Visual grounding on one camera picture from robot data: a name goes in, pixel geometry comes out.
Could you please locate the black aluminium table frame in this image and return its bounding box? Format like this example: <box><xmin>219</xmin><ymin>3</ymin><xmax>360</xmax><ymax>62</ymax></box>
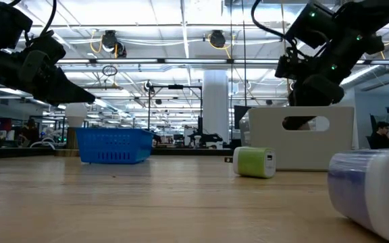
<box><xmin>0</xmin><ymin>147</ymin><xmax>234</xmax><ymax>160</ymax></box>

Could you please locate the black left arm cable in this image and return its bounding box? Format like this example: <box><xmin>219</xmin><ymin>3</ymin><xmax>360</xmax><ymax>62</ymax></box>
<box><xmin>25</xmin><ymin>0</ymin><xmax>58</xmax><ymax>47</ymax></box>

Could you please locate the white purple charger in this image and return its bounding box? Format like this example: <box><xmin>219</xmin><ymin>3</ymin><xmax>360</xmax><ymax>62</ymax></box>
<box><xmin>327</xmin><ymin>148</ymin><xmax>389</xmax><ymax>243</ymax></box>

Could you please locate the silver ceiling air duct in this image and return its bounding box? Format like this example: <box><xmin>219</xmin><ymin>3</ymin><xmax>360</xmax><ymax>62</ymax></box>
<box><xmin>341</xmin><ymin>63</ymin><xmax>389</xmax><ymax>89</ymax></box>

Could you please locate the white building column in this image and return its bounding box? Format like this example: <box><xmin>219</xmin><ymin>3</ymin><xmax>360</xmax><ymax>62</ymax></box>
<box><xmin>203</xmin><ymin>69</ymin><xmax>230</xmax><ymax>142</ymax></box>

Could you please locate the white bulb lamp wooden base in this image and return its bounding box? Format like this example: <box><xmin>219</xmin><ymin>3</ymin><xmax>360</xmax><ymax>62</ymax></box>
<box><xmin>54</xmin><ymin>100</ymin><xmax>88</xmax><ymax>157</ymax></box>

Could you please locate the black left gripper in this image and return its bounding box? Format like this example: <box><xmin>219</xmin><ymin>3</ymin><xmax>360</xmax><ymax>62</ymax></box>
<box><xmin>18</xmin><ymin>30</ymin><xmax>96</xmax><ymax>106</ymax></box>

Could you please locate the black hanging cable coil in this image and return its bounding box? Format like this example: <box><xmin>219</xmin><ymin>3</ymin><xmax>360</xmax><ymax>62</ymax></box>
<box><xmin>101</xmin><ymin>64</ymin><xmax>118</xmax><ymax>77</ymax></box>

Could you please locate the white plastic bin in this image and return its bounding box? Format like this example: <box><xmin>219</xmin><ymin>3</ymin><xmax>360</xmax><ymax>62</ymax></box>
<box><xmin>247</xmin><ymin>106</ymin><xmax>355</xmax><ymax>171</ymax></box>

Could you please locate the black ceiling cord reel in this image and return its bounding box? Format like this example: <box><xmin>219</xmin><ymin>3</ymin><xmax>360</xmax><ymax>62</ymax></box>
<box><xmin>207</xmin><ymin>29</ymin><xmax>233</xmax><ymax>59</ymax></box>
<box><xmin>89</xmin><ymin>29</ymin><xmax>128</xmax><ymax>58</ymax></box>

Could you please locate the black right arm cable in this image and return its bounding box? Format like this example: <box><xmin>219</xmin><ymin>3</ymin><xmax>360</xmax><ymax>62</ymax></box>
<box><xmin>250</xmin><ymin>0</ymin><xmax>299</xmax><ymax>47</ymax></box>

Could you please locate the white background hose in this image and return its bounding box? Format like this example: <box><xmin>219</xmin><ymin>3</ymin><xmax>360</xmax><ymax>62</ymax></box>
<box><xmin>28</xmin><ymin>136</ymin><xmax>57</xmax><ymax>150</ymax></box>

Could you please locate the person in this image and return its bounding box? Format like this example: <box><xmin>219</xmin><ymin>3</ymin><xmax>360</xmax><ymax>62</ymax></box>
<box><xmin>20</xmin><ymin>117</ymin><xmax>41</xmax><ymax>146</ymax></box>
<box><xmin>366</xmin><ymin>121</ymin><xmax>389</xmax><ymax>150</ymax></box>

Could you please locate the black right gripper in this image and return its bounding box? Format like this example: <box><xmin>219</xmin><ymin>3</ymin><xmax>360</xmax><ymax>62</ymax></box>
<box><xmin>282</xmin><ymin>74</ymin><xmax>346</xmax><ymax>132</ymax></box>

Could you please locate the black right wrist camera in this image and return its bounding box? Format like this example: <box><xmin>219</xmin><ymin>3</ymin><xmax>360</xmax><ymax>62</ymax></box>
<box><xmin>274</xmin><ymin>53</ymin><xmax>302</xmax><ymax>81</ymax></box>

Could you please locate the green white charger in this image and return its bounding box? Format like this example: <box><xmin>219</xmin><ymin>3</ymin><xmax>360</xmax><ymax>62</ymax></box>
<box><xmin>224</xmin><ymin>146</ymin><xmax>277</xmax><ymax>179</ymax></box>

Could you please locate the black ceiling light rail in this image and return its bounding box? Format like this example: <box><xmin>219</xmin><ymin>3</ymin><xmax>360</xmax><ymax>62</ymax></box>
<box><xmin>55</xmin><ymin>57</ymin><xmax>282</xmax><ymax>65</ymax></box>

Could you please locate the black background rig frame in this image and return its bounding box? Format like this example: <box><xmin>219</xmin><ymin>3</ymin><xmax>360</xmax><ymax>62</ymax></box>
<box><xmin>147</xmin><ymin>84</ymin><xmax>204</xmax><ymax>142</ymax></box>

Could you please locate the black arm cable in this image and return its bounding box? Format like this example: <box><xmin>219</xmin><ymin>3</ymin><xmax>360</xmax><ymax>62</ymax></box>
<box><xmin>250</xmin><ymin>0</ymin><xmax>299</xmax><ymax>47</ymax></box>
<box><xmin>25</xmin><ymin>0</ymin><xmax>58</xmax><ymax>47</ymax></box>

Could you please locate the blue plastic basket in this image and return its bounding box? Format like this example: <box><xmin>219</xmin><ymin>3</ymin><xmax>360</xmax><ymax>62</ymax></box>
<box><xmin>75</xmin><ymin>127</ymin><xmax>155</xmax><ymax>165</ymax></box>

